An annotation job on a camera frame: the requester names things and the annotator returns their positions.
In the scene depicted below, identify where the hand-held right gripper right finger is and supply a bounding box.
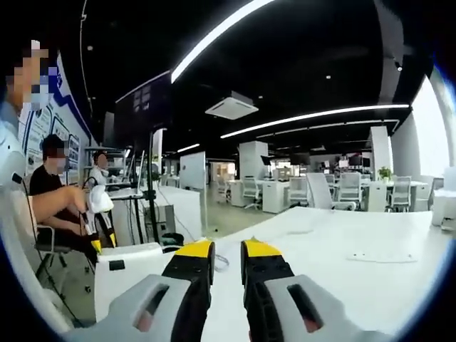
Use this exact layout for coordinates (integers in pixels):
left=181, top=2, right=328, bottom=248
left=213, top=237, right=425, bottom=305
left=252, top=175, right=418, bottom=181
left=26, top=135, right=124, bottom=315
left=240, top=238, right=357, bottom=342

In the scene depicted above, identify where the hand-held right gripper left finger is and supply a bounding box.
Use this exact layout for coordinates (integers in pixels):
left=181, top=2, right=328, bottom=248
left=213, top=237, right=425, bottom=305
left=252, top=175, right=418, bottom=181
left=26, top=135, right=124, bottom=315
left=106, top=239, right=217, bottom=342

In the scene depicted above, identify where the long ceiling light strip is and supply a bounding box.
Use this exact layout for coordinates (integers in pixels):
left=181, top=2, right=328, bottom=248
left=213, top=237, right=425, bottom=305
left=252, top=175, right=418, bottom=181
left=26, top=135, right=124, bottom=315
left=170, top=0, right=276, bottom=85
left=219, top=103, right=411, bottom=140

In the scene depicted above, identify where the person's left hand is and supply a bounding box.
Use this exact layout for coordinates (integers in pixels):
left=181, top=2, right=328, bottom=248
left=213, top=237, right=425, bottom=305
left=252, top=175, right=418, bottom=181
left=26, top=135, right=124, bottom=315
left=66, top=187, right=90, bottom=217

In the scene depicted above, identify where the white metal shelf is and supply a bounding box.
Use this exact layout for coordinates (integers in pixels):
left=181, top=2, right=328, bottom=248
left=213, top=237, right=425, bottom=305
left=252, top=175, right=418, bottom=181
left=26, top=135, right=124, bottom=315
left=83, top=145, right=133, bottom=186

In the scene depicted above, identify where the white table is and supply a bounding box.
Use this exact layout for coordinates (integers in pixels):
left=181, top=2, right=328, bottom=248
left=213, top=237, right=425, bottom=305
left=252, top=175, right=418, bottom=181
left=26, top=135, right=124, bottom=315
left=197, top=206, right=450, bottom=342

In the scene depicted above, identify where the white panel desk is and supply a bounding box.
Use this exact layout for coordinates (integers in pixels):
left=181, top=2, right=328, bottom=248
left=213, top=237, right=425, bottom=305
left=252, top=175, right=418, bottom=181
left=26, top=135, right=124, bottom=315
left=156, top=185, right=207, bottom=240

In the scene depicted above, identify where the whiteboard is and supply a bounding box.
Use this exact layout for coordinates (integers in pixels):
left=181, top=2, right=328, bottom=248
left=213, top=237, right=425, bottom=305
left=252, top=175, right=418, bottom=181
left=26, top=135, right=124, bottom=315
left=179, top=151, right=207, bottom=191

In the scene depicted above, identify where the white worn device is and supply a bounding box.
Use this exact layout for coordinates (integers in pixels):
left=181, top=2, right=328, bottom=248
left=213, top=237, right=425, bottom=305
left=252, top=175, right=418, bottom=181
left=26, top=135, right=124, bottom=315
left=0, top=101, right=30, bottom=190

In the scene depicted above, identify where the large dark monitor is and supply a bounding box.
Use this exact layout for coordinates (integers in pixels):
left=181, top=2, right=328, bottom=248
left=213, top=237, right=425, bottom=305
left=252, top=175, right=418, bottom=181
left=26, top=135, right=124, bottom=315
left=114, top=71, right=174, bottom=142

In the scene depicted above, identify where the row of white office chairs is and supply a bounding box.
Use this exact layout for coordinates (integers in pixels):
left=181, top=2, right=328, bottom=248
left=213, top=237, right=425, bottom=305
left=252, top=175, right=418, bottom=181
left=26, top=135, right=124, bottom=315
left=213, top=172, right=434, bottom=214

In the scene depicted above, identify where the ceiling air conditioner unit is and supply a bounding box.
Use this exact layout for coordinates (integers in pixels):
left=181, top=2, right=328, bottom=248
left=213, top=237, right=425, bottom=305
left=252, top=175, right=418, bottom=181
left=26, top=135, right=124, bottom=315
left=204, top=91, right=259, bottom=120

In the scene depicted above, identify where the white printer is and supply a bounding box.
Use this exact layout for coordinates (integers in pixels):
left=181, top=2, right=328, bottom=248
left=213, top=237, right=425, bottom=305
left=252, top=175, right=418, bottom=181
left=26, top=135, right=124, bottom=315
left=430, top=167, right=456, bottom=233

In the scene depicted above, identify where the grey metal frame chair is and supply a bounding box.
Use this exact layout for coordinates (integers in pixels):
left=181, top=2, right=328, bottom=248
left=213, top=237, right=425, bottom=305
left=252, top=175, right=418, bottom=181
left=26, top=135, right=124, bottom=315
left=33, top=223, right=74, bottom=286

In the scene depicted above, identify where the wall poster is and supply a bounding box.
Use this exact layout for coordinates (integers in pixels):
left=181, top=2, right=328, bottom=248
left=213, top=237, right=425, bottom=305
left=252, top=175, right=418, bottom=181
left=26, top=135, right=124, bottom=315
left=21, top=53, right=90, bottom=179

